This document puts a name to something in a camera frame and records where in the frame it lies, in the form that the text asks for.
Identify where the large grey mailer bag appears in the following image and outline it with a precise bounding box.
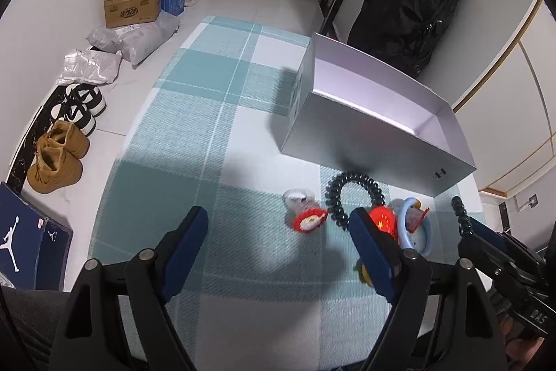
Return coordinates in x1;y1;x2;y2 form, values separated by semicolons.
119;12;181;70

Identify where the teal checked tablecloth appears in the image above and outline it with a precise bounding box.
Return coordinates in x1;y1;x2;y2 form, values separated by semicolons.
87;15;483;371

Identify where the silver cardboard box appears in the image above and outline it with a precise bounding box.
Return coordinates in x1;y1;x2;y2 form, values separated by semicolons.
280;33;479;198

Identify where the red round badge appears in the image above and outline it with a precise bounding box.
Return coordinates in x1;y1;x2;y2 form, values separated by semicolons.
368;206;399;243

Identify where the white cabinet with wooden trim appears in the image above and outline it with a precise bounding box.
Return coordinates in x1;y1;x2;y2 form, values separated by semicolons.
452;0;556;198

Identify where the small grey mailer bag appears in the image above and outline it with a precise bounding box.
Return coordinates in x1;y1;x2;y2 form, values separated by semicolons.
87;27;126;54

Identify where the black and white sneaker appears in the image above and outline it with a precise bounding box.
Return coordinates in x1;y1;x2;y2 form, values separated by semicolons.
65;83;108;117
50;102;97;137

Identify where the clear crumpled plastic bag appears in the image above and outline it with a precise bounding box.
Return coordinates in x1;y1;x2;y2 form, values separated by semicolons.
56;48;123;87

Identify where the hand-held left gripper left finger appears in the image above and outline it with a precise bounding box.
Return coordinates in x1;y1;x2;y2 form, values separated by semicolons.
51;206;209;371

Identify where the brown suede boot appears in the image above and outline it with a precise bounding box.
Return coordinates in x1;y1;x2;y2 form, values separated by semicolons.
27;145;83;194
37;120;91;160

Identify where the brown cardboard box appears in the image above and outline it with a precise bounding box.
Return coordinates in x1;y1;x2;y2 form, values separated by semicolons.
103;0;163;29

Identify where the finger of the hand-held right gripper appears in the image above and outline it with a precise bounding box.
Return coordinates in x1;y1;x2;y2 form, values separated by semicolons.
459;238;539;298
471;220;548;267

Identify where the person's grey trousered leg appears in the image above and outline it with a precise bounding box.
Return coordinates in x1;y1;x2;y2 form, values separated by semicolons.
0;286;70;371

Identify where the red flower hair clip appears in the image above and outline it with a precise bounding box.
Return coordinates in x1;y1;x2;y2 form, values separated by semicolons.
283;188;328;233

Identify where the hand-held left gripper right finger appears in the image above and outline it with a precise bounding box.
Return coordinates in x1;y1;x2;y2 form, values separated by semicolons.
349;207;509;371

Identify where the light blue bracelet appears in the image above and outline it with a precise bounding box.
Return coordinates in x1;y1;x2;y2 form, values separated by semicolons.
389;197;435;256

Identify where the dark blue shoe box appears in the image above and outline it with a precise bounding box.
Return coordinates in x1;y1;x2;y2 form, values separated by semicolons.
0;181;74;291

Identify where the black backpack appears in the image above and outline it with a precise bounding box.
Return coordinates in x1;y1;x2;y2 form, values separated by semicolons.
347;0;465;80

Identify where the black spiral hair tie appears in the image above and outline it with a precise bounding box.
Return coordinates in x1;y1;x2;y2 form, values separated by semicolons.
326;173;389;230

